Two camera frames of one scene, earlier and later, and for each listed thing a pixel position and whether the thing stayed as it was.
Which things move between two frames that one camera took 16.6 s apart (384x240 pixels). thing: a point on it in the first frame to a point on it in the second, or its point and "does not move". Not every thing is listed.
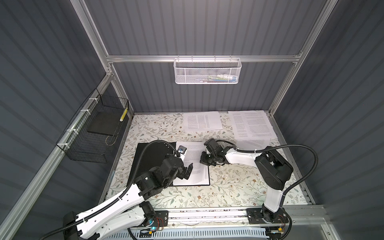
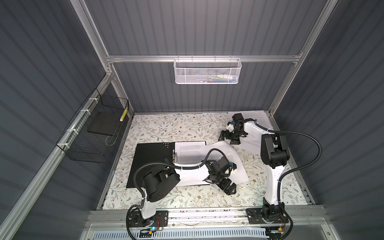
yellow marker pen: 123,114 does not move
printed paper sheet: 202,121 to 239,177
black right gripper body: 208,159 to 234,136
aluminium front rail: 310,217 does not move
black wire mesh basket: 91,135 does not move
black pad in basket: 106,123 does not move
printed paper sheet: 195,153 does not move
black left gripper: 182,170 to 224,187
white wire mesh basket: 207,71 does not move
